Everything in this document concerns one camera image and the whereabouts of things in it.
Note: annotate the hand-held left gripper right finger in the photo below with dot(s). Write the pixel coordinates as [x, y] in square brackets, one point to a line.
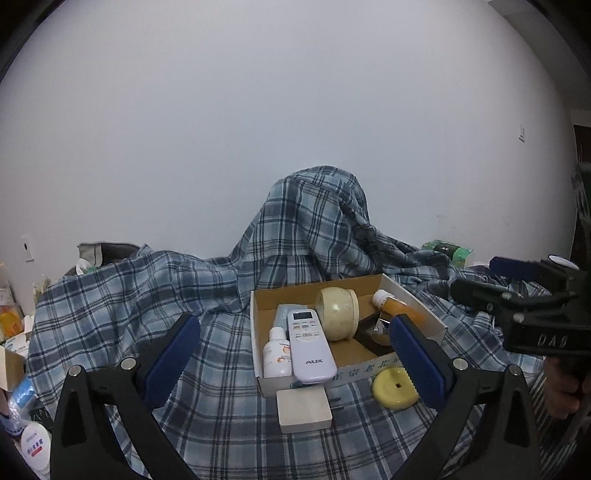
[415, 364]

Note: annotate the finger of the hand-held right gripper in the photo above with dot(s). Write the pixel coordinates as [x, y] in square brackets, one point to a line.
[478, 293]
[512, 266]

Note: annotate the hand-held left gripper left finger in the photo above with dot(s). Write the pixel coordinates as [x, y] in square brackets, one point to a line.
[173, 355]

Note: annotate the orange bottle with white cap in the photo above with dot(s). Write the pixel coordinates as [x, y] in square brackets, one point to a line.
[399, 310]

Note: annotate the shallow cardboard box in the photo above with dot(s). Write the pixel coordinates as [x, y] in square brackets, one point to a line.
[351, 357]

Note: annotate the small white bottle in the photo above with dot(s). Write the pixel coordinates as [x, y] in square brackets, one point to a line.
[277, 355]

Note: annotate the white remote control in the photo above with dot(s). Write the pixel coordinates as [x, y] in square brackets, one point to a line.
[311, 355]

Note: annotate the person's right hand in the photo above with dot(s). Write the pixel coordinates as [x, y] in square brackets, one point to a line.
[556, 392]

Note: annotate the yellow round disc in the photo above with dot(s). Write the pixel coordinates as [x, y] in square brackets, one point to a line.
[390, 392]

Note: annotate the green plastic bottle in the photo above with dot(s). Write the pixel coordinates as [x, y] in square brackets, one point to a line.
[445, 249]

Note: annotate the blue plaid cloth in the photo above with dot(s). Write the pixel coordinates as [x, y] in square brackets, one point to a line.
[207, 286]

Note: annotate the cream round jar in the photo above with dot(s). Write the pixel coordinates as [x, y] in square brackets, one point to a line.
[337, 314]

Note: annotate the grey bag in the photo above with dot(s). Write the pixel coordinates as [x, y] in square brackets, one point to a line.
[111, 251]

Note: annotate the white square box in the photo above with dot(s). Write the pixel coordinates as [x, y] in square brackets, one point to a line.
[302, 408]

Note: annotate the white green plastic bag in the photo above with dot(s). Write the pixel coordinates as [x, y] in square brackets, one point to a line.
[85, 267]

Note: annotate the dark wooden door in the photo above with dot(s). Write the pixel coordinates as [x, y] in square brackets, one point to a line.
[582, 147]

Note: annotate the blue packet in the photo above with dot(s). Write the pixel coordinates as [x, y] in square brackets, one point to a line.
[21, 394]

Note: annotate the small open cardboard box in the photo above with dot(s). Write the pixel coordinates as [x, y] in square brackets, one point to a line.
[11, 367]

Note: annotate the plastic drink cup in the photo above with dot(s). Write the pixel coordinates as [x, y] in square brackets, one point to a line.
[9, 321]

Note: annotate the white round jar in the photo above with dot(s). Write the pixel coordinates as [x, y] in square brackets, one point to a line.
[34, 450]

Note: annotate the black square frame box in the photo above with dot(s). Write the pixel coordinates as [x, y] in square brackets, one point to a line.
[367, 342]

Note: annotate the white wall switch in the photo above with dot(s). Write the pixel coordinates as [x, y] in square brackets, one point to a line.
[522, 134]

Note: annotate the white wall socket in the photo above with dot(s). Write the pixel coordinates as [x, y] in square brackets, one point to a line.
[27, 244]

